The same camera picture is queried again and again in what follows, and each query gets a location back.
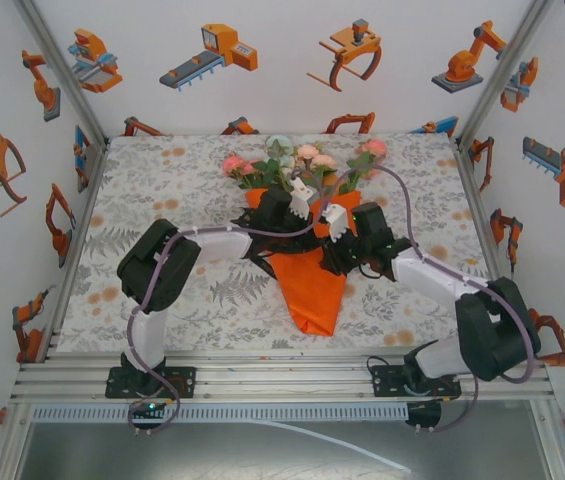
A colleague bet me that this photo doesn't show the fake peach flower stem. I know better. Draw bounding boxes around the fake peach flower stem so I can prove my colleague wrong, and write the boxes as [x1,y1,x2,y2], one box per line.
[295,142,338,191]

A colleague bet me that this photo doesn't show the fake pink rose stem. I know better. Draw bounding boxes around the fake pink rose stem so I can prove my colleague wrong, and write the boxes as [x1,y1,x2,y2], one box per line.
[336,138,388,196]
[222,152,273,191]

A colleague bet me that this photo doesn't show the fake pale blue flower stem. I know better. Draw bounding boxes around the fake pale blue flower stem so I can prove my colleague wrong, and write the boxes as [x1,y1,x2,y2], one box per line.
[264,133,296,191]

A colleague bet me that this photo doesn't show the aluminium front frame rails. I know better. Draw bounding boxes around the aluminium front frame rails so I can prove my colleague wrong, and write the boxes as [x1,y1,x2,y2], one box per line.
[9,349,558,404]

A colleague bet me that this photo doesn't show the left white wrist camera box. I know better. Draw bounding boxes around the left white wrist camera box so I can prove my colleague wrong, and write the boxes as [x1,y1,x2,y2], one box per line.
[289,174,317,220]

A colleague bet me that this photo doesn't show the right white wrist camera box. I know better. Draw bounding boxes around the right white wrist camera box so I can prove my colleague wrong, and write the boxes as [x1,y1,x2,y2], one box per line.
[321,199,352,242]

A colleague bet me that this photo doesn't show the thin white tube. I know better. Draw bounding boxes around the thin white tube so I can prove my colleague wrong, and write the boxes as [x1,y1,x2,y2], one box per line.
[249,418,413,474]

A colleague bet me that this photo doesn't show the grey floral tablecloth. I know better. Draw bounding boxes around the grey floral tablecloth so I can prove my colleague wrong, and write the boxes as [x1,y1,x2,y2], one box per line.
[55,132,523,354]

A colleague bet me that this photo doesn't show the small circuit board green light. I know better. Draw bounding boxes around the small circuit board green light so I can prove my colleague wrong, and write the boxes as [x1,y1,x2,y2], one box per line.
[128,399,168,421]

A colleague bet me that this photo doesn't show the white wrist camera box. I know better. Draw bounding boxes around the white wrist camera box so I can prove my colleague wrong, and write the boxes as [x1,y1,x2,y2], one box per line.
[321,199,352,242]
[289,174,317,220]

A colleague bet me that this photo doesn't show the fake cream white flower stem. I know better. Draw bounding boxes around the fake cream white flower stem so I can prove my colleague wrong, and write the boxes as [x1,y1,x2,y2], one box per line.
[276,152,303,186]

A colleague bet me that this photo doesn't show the white slotted cable duct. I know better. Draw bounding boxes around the white slotted cable duct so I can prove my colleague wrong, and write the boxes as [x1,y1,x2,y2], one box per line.
[29,403,410,425]

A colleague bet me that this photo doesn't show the aluminium side rail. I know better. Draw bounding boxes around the aluminium side rail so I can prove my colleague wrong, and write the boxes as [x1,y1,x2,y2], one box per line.
[14,142,111,364]
[453,139,528,359]

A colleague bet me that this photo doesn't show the orange wrapping paper sheet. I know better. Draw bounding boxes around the orange wrapping paper sheet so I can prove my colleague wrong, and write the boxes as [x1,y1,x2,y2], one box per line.
[244,187,363,337]

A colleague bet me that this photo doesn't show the black ribbon gold lettering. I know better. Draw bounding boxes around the black ribbon gold lettering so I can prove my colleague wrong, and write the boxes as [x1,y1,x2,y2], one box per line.
[231,209,358,282]

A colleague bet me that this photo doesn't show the aluminium frame post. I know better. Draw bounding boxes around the aluminium frame post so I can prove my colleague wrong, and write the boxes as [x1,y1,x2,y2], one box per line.
[11,0,111,146]
[454,0,559,146]

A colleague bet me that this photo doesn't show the thin black cable loop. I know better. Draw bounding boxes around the thin black cable loop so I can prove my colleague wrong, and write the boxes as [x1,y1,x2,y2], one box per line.
[366,353,413,399]

